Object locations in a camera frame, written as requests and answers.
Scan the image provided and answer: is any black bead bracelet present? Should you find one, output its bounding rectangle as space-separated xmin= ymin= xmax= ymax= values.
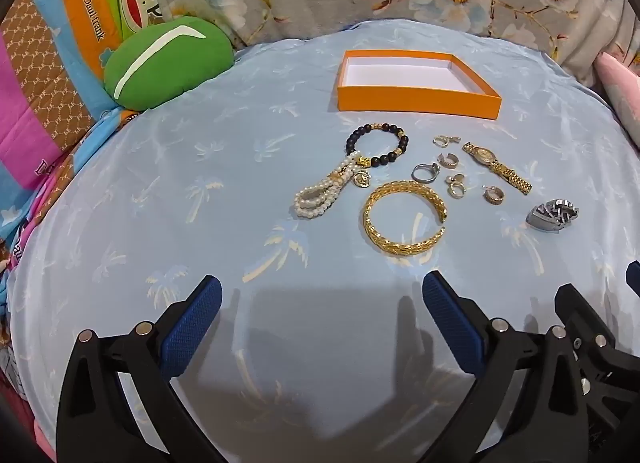
xmin=345 ymin=123 xmax=410 ymax=167

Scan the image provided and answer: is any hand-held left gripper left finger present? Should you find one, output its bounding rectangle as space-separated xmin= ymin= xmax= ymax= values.
xmin=55 ymin=274 xmax=224 ymax=463

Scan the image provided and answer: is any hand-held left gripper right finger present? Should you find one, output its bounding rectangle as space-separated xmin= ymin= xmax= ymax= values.
xmin=421 ymin=270 xmax=592 ymax=463

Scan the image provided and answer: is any gold double hoop earring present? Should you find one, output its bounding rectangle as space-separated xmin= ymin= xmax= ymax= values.
xmin=444 ymin=174 xmax=469 ymax=199

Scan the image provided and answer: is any gold wristwatch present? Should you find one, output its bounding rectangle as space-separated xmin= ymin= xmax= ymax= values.
xmin=462 ymin=142 xmax=533 ymax=196

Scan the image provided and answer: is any gold woven bangle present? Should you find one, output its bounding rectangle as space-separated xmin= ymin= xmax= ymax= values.
xmin=362 ymin=180 xmax=448 ymax=256

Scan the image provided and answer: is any colourful cartoon blanket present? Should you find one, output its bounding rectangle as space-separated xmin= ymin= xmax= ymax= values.
xmin=0 ymin=0 xmax=168 ymax=344

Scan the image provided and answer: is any light blue palm sheet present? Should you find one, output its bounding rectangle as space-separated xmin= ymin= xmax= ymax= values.
xmin=9 ymin=18 xmax=640 ymax=463

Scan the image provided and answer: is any orange shallow box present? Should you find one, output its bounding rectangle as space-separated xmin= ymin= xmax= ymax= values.
xmin=336 ymin=50 xmax=502 ymax=120

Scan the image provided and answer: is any green plush pillow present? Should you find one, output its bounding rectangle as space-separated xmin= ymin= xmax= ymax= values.
xmin=102 ymin=16 xmax=235 ymax=110

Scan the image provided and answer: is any chunky silver ring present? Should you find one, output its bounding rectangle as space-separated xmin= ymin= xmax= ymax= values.
xmin=525 ymin=198 xmax=580 ymax=232

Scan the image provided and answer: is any white pearl bracelet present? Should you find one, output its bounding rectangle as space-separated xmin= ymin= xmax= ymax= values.
xmin=293 ymin=153 xmax=362 ymax=218

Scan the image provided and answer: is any pink white pillow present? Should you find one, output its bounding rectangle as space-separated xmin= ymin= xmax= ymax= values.
xmin=592 ymin=50 xmax=640 ymax=150

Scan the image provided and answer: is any thin silver ring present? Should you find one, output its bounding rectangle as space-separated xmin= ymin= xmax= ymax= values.
xmin=411 ymin=162 xmax=442 ymax=183

